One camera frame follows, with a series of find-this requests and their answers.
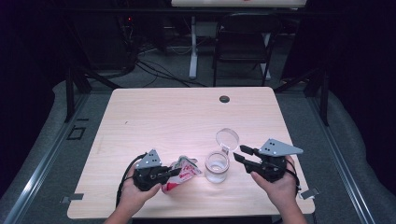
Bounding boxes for hand-held gripper cable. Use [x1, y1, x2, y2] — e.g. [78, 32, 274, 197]
[284, 167, 303, 195]
[115, 152, 148, 208]

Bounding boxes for clear jar with hinged lid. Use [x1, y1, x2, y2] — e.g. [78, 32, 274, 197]
[204, 128, 240, 184]

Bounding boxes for black metal stand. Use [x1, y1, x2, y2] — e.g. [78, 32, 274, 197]
[64, 62, 122, 123]
[274, 66, 331, 127]

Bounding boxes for person's left hand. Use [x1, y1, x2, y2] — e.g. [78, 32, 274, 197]
[120, 169, 163, 216]

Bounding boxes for pink white seasoning packet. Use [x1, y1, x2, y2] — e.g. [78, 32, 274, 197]
[162, 155, 203, 194]

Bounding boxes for black folding chair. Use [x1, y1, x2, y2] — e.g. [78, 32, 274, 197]
[212, 12, 283, 88]

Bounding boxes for white desk top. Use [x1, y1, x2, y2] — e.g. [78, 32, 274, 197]
[171, 0, 307, 8]

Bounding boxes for person's right hand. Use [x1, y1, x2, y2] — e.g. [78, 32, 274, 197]
[250, 156, 302, 213]

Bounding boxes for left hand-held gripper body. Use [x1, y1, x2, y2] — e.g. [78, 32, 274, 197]
[133, 148, 174, 191]

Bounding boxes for black floor cables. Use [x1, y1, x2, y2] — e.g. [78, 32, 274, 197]
[134, 59, 208, 89]

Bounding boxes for left hand-held gripper cable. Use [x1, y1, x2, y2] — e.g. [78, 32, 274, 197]
[115, 152, 148, 208]

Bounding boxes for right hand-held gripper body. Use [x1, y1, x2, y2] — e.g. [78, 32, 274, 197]
[246, 138, 304, 183]

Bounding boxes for aluminium floor rail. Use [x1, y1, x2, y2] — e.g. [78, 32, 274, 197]
[3, 92, 92, 224]
[306, 92, 376, 224]

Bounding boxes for dark equipment with red light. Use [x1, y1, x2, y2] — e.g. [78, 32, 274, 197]
[116, 12, 138, 73]

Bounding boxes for right hand-held gripper cable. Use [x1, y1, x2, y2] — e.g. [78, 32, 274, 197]
[284, 167, 303, 195]

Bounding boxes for white desk leg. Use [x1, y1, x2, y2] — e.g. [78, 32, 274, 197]
[189, 16, 199, 79]

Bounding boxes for grey tape piece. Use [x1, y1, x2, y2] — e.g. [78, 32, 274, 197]
[60, 192, 85, 204]
[298, 187, 320, 201]

